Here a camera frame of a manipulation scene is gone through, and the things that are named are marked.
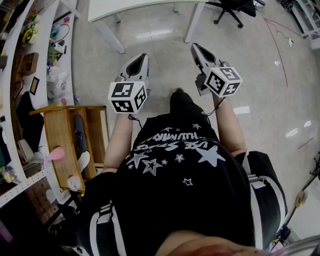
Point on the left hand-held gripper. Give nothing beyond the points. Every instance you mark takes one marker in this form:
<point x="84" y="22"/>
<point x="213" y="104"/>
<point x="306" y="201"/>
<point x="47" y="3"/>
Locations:
<point x="126" y="90"/>

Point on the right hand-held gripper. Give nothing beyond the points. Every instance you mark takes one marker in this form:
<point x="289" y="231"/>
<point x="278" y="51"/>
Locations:
<point x="220" y="80"/>

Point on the person's left forearm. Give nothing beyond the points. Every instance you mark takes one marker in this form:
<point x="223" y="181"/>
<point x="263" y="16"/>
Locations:
<point x="118" y="142"/>

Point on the person's right forearm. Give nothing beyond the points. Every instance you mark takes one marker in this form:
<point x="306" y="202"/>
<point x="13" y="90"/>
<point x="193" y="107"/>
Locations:
<point x="230" y="125"/>

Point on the person's black trousers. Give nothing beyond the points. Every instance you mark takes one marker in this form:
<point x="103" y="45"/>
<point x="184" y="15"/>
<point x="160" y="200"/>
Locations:
<point x="182" y="102"/>

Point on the black office chair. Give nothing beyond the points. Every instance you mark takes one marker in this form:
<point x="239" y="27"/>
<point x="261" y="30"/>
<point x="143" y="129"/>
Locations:
<point x="235" y="7"/>

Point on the white table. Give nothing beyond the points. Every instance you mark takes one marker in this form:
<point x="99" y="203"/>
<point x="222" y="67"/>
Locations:
<point x="140" y="7"/>

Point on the white plastic bags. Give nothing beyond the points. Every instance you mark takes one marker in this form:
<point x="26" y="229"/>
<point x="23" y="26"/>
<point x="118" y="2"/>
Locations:
<point x="56" y="77"/>

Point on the grey slipper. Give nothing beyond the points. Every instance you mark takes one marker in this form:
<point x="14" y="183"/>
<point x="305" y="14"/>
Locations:
<point x="80" y="132"/>

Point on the white power adapter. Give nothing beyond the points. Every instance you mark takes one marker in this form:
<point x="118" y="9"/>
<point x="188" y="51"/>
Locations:
<point x="290" y="41"/>

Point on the teal bottle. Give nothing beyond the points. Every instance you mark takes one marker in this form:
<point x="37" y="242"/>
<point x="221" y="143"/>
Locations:
<point x="55" y="31"/>

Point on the wooden rack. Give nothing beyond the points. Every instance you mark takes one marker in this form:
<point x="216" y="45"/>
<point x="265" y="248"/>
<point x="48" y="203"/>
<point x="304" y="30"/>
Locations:
<point x="58" y="135"/>

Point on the white slipper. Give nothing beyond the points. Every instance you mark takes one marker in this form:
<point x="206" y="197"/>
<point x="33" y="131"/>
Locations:
<point x="84" y="161"/>

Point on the wooden compartment box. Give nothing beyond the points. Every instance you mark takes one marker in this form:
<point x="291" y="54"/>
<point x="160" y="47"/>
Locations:
<point x="26" y="66"/>

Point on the white storage rack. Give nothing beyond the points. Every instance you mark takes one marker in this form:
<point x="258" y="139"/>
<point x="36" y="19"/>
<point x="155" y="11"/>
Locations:
<point x="308" y="20"/>

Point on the yellow artificial flowers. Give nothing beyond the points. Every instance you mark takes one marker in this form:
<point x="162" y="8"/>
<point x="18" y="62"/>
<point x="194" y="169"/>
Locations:
<point x="28" y="36"/>

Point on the pink toy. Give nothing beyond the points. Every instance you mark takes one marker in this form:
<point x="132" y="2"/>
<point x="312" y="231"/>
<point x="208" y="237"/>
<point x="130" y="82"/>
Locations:
<point x="56" y="153"/>

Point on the black cloth bag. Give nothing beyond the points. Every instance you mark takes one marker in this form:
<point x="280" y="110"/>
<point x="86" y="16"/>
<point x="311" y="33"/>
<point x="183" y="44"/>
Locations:
<point x="30" y="120"/>

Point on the white shelving unit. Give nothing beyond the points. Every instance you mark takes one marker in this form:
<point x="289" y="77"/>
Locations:
<point x="10" y="62"/>

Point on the person's black star-print shirt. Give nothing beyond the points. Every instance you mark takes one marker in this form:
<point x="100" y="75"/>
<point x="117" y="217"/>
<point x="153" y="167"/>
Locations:
<point x="175" y="190"/>

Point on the pink white round box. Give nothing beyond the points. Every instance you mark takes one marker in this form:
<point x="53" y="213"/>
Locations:
<point x="73" y="183"/>

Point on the black white-striped harness vest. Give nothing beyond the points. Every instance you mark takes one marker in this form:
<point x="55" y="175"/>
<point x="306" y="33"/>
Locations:
<point x="270" y="175"/>

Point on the black tripod stand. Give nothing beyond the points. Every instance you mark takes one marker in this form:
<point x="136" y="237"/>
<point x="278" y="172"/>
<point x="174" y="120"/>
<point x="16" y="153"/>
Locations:
<point x="300" y="200"/>

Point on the person's face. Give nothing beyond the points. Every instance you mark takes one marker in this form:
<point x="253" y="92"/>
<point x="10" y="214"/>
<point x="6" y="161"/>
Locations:
<point x="212" y="246"/>

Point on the black picture frame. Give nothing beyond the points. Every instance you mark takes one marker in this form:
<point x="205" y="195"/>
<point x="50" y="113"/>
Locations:
<point x="34" y="85"/>

